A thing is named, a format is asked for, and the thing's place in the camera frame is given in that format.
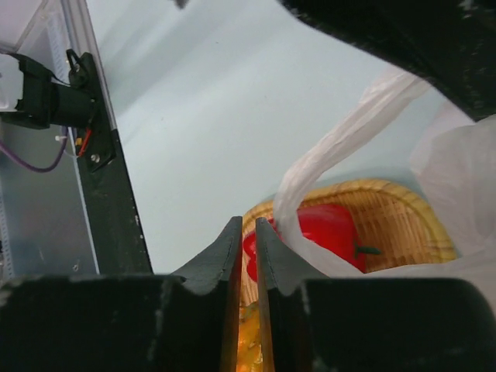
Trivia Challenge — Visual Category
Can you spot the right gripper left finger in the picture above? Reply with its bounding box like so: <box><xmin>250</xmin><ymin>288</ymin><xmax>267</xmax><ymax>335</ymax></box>
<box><xmin>1</xmin><ymin>216</ymin><xmax>242</xmax><ymax>371</ymax></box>

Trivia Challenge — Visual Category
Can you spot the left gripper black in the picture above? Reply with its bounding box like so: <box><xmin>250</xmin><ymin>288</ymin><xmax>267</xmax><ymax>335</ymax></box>
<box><xmin>281</xmin><ymin>0</ymin><xmax>495</xmax><ymax>122</ymax></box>

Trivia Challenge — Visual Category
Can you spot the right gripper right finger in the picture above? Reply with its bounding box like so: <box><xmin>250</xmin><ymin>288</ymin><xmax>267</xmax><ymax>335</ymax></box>
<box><xmin>256</xmin><ymin>218</ymin><xmax>495</xmax><ymax>371</ymax></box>

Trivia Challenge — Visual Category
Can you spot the fake pineapple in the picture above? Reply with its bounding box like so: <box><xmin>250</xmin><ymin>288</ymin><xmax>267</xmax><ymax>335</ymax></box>
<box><xmin>236</xmin><ymin>301</ymin><xmax>264</xmax><ymax>372</ymax></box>

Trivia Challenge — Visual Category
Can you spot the fake red bell pepper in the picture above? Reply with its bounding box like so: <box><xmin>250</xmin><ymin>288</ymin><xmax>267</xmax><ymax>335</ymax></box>
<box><xmin>267</xmin><ymin>204</ymin><xmax>381</xmax><ymax>277</ymax></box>

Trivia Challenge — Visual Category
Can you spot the white plastic bag lemon print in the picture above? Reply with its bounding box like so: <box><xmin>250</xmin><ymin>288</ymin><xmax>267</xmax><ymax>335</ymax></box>
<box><xmin>274</xmin><ymin>67</ymin><xmax>495</xmax><ymax>296</ymax></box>

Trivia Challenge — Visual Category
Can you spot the woven bamboo tray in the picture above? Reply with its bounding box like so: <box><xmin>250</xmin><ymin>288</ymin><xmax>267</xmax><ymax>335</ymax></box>
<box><xmin>242</xmin><ymin>177</ymin><xmax>458</xmax><ymax>311</ymax></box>

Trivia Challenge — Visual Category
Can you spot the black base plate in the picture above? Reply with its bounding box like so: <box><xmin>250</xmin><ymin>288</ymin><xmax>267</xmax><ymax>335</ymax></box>
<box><xmin>66</xmin><ymin>49</ymin><xmax>152</xmax><ymax>274</ymax></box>

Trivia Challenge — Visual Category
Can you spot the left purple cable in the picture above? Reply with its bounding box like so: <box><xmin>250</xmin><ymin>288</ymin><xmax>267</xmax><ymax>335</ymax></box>
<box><xmin>0</xmin><ymin>127</ymin><xmax>71</xmax><ymax>174</ymax></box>

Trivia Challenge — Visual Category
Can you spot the aluminium front rail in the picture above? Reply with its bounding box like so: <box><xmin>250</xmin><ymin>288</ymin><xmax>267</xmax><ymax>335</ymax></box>
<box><xmin>60</xmin><ymin>0</ymin><xmax>117</xmax><ymax>131</ymax></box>

